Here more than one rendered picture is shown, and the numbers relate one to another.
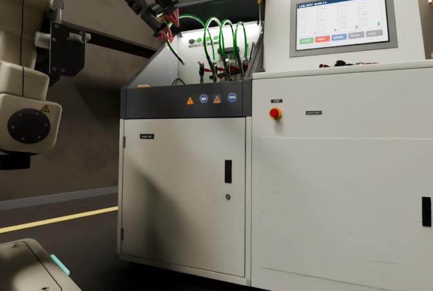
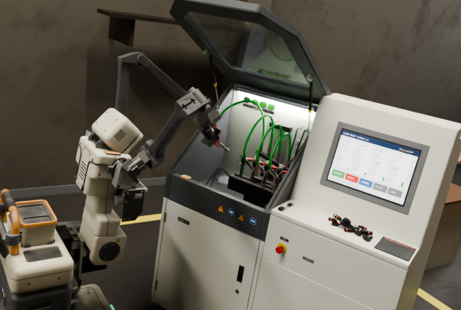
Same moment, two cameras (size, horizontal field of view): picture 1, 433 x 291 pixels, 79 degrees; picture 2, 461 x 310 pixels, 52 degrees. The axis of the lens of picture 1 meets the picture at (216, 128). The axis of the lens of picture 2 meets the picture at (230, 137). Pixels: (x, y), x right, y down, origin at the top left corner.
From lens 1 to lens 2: 1.71 m
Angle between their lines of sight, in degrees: 21
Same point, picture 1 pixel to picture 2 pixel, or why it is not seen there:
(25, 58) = (108, 208)
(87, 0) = not seen: outside the picture
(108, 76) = (158, 46)
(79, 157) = not seen: hidden behind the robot
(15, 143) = (101, 262)
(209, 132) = (231, 239)
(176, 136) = (206, 230)
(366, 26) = (392, 182)
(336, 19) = (369, 162)
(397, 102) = (364, 278)
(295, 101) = (297, 245)
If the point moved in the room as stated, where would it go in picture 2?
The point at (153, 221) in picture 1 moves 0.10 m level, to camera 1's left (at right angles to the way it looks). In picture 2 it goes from (180, 284) to (164, 280)
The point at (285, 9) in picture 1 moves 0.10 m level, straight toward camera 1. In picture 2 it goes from (331, 129) to (325, 132)
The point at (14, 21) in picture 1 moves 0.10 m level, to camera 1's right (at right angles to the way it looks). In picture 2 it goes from (104, 191) to (123, 195)
